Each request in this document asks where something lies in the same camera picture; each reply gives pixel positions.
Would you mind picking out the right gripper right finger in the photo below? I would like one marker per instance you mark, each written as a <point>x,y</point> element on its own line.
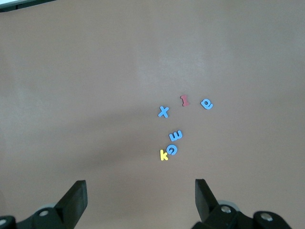
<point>209,210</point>

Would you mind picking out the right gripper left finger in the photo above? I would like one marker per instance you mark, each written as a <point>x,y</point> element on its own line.
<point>69,205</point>

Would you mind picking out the blue foam letter G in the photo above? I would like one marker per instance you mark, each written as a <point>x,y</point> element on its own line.
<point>176,149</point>

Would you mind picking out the blue foam letter m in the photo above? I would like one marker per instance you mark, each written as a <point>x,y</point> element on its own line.
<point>175,136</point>

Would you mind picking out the blue foam letter a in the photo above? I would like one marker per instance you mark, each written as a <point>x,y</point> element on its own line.
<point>209,106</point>

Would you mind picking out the blue foam letter X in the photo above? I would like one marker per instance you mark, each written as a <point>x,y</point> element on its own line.
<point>163,112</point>

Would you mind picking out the yellow foam letter k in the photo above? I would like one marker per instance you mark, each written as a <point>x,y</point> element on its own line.
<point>162,155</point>

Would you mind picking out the red foam letter I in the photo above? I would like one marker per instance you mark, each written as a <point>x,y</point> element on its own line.
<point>184,100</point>

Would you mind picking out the brown table mat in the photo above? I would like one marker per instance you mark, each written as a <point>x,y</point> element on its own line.
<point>95,71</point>

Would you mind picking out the black table edge strip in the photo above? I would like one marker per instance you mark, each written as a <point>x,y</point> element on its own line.
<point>19,5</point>

